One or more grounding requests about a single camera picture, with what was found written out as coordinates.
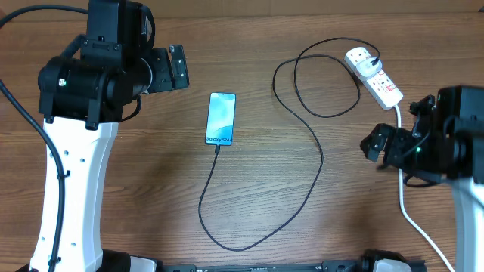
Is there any blue Galaxy smartphone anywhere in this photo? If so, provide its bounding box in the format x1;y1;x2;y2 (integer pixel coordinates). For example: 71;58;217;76
205;92;236;146

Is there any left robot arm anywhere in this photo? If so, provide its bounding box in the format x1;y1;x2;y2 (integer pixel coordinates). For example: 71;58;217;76
26;1;189;271

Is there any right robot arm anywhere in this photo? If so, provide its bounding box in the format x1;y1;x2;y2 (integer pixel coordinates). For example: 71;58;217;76
360;85;483;271

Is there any white charger plug adapter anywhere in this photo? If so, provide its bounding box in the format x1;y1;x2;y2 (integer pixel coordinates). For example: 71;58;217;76
355;57;383;81

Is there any white power strip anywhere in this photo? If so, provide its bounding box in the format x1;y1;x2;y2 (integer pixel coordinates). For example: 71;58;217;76
344;47;403;110

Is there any white power strip cord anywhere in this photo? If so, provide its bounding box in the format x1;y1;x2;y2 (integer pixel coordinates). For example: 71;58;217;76
393;105;457;272

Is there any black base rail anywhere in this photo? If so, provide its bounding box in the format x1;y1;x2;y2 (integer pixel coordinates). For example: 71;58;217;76
157;260;361;272

